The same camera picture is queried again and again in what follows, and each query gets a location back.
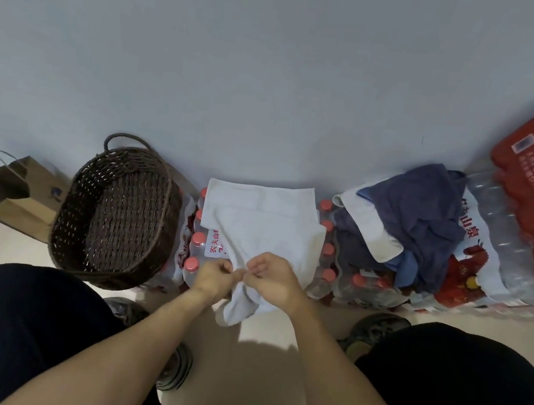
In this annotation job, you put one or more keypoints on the person's left hand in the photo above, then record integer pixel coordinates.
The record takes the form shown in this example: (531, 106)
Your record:
(213, 279)

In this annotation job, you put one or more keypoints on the person's right hand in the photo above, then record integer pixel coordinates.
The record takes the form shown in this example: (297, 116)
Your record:
(275, 283)

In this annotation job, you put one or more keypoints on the white towel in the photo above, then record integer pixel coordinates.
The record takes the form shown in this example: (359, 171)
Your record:
(264, 219)

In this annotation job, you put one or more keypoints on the cream towel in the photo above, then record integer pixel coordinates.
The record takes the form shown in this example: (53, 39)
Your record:
(377, 231)

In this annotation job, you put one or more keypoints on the dark brown wicker basket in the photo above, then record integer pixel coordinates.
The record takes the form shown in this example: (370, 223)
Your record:
(114, 217)

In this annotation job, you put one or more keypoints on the dark blue towel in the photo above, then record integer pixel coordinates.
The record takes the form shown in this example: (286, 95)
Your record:
(422, 203)

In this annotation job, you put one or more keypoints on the person's right forearm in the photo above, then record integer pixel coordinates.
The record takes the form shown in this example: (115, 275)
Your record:
(348, 392)

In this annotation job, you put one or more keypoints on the person's left forearm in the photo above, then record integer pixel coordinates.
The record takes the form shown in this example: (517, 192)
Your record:
(124, 354)

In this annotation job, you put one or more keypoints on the person's left grey shoe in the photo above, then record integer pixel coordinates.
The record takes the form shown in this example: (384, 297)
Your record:
(177, 366)

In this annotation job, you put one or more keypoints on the person's grey shoe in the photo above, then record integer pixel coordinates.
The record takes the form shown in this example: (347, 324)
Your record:
(177, 366)
(373, 331)

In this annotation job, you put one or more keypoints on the person's right grey shoe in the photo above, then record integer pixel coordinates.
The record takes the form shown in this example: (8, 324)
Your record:
(373, 331)

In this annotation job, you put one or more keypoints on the brown paper bag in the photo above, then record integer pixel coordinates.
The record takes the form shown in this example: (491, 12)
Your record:
(26, 209)

